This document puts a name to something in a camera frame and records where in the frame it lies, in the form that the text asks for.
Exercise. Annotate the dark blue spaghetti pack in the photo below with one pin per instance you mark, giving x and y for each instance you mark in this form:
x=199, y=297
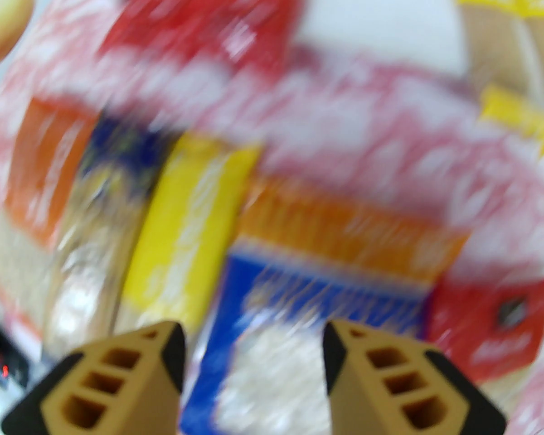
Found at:
x=99, y=224

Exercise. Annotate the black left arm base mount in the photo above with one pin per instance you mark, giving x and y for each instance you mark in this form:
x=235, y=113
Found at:
x=0, y=351

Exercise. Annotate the yellow spaghetti pack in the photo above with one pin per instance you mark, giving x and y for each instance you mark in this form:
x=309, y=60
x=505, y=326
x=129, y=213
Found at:
x=181, y=224
x=494, y=48

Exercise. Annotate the orange macaroni bag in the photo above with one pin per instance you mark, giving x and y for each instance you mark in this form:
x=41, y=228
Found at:
x=41, y=175

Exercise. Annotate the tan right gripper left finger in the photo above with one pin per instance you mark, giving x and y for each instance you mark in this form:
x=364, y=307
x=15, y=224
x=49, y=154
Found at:
x=118, y=397

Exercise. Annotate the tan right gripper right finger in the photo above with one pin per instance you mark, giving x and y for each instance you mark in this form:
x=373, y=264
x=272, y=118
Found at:
x=390, y=397

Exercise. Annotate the blue macaroni bag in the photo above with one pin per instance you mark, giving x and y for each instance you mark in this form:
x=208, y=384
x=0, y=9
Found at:
x=322, y=279

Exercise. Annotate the red macaroni bag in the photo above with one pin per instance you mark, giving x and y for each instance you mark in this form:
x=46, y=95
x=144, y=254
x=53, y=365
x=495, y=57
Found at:
x=480, y=333

